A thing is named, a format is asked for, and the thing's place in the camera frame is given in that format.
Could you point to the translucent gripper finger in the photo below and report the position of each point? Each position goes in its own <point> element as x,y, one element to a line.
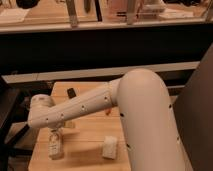
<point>70,124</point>

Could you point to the white plastic bottle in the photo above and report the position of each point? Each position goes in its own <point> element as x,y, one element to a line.
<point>55,145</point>

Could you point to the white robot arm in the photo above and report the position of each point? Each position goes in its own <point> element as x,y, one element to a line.
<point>147,117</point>

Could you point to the black rectangular block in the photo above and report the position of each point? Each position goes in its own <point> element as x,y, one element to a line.
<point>71,93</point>

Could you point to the white sponge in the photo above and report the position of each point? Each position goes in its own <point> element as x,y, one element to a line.
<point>109,148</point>

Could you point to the black chair frame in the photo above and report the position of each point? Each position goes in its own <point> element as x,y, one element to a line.
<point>11,111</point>

